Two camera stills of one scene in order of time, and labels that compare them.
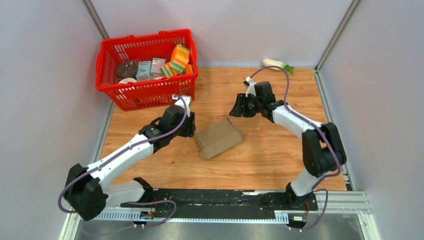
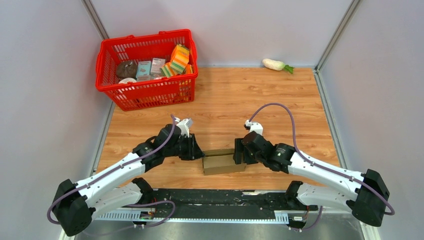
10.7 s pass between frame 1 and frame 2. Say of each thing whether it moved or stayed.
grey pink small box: stayed
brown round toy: stayed
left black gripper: moved
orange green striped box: stayed
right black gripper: moved
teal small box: stayed
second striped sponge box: stayed
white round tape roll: stayed
